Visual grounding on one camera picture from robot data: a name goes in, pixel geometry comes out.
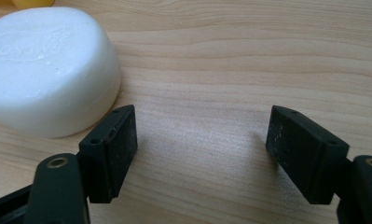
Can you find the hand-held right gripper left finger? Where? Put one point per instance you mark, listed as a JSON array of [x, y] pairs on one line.
[[107, 161]]

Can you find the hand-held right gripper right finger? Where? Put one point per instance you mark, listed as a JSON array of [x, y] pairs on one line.
[[301, 155]]

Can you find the white soap bar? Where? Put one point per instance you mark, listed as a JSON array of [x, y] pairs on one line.
[[47, 71]]

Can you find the yellow object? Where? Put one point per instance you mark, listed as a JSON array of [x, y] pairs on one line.
[[31, 3]]

